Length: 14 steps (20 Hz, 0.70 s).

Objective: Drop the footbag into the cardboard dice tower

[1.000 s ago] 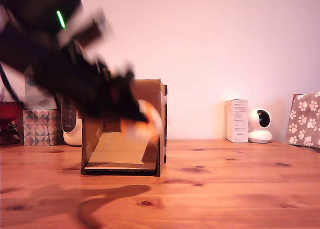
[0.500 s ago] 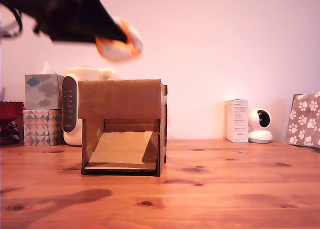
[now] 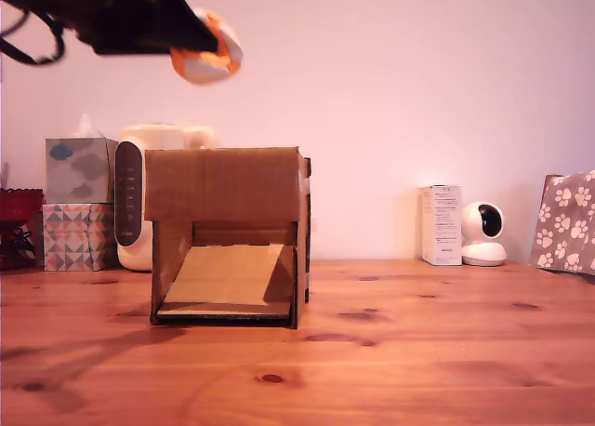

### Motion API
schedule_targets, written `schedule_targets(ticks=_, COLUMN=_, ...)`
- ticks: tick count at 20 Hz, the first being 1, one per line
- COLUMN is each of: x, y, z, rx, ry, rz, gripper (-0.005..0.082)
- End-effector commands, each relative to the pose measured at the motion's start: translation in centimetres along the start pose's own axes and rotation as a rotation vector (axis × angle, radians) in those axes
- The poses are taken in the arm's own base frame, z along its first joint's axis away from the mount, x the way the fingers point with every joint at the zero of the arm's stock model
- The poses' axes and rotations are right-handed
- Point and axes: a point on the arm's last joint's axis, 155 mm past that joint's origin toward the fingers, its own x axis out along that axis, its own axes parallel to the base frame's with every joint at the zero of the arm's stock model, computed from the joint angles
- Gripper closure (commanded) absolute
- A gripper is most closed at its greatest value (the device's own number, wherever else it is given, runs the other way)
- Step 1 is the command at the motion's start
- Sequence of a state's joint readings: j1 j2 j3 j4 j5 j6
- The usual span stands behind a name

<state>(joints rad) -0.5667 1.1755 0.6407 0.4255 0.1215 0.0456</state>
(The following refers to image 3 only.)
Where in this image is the orange and white footbag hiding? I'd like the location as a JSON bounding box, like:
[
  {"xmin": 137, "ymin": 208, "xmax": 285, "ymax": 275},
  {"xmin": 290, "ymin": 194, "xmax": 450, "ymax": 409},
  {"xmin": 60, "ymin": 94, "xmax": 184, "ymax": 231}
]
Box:
[{"xmin": 169, "ymin": 7, "xmax": 245, "ymax": 87}]

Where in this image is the cardboard dice tower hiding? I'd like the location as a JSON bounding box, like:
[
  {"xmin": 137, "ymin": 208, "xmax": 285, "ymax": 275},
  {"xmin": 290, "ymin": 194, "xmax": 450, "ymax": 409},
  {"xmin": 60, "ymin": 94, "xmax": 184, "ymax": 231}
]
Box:
[{"xmin": 144, "ymin": 145, "xmax": 313, "ymax": 329}]

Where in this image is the cream appliance with dark panel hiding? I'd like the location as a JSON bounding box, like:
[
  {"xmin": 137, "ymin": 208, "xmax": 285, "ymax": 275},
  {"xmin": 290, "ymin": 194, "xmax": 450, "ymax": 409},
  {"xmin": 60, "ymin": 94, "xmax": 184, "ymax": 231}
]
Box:
[{"xmin": 113, "ymin": 123, "xmax": 223, "ymax": 273}]

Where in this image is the white tissue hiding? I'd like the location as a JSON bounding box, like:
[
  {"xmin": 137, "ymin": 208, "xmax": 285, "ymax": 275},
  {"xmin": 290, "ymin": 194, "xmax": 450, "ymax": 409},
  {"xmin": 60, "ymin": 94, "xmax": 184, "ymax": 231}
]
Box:
[{"xmin": 69, "ymin": 113, "xmax": 106, "ymax": 140}]

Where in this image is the cloud print tissue box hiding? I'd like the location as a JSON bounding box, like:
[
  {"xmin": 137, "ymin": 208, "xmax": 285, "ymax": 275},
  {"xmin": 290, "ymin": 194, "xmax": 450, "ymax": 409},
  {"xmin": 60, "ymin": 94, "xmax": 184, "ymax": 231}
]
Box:
[{"xmin": 45, "ymin": 137, "xmax": 119, "ymax": 205}]

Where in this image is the triangle pattern tissue box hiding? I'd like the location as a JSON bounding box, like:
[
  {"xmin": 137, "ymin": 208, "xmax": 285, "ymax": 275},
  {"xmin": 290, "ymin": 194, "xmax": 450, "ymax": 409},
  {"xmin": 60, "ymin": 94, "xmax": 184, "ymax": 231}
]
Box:
[{"xmin": 42, "ymin": 202, "xmax": 120, "ymax": 273}]

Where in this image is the red glass bowl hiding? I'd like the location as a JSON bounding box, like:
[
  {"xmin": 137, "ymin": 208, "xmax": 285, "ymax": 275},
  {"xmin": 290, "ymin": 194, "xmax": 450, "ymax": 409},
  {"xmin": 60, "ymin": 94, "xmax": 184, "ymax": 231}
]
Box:
[{"xmin": 0, "ymin": 187, "xmax": 46, "ymax": 272}]

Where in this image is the white box with text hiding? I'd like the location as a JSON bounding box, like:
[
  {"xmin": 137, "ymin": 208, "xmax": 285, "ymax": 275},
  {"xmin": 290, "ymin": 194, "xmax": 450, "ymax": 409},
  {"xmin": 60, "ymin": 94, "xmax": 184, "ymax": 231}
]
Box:
[{"xmin": 419, "ymin": 184, "xmax": 464, "ymax": 267}]

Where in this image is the paw print cloth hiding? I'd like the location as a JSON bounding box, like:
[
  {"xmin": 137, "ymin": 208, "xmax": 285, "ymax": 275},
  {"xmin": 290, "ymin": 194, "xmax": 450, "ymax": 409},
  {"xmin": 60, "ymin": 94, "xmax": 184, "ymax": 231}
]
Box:
[{"xmin": 529, "ymin": 168, "xmax": 595, "ymax": 276}]

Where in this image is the black cable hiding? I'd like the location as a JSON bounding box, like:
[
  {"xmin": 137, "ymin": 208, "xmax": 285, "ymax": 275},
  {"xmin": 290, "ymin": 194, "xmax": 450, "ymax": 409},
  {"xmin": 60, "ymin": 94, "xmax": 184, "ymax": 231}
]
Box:
[
  {"xmin": 0, "ymin": 23, "xmax": 67, "ymax": 67},
  {"xmin": 0, "ymin": 7, "xmax": 30, "ymax": 40}
]

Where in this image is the small white round camera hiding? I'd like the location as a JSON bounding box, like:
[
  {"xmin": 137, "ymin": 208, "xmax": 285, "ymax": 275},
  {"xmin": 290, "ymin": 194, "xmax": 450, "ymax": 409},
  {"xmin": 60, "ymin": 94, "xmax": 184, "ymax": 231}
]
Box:
[{"xmin": 460, "ymin": 200, "xmax": 509, "ymax": 268}]

